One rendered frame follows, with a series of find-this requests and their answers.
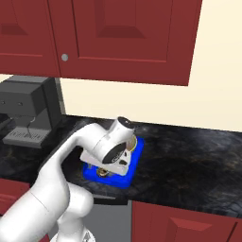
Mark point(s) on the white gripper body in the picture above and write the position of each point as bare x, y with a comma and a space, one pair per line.
94, 161

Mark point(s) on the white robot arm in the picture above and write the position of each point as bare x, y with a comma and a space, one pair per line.
50, 192

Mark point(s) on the brown cupcake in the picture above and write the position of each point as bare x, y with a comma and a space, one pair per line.
102, 172

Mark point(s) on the blue tray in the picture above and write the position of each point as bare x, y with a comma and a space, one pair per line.
134, 159

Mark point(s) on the olive bowl with cake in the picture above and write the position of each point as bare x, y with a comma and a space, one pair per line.
133, 143

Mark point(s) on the grey dishwasher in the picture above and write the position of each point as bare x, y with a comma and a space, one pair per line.
112, 220

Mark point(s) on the grey coffee machine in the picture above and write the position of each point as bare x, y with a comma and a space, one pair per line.
30, 107

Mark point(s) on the red drawer front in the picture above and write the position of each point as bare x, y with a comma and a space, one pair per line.
12, 193

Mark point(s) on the silver round cupboard knob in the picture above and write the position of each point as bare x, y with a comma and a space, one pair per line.
64, 57

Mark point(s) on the red lower cupboard door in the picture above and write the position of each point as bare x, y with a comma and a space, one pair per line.
186, 223

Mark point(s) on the red cupboard door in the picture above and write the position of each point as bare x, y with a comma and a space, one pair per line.
186, 223
132, 38
22, 34

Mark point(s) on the red upper cupboard door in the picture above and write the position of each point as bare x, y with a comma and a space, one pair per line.
132, 38
22, 34

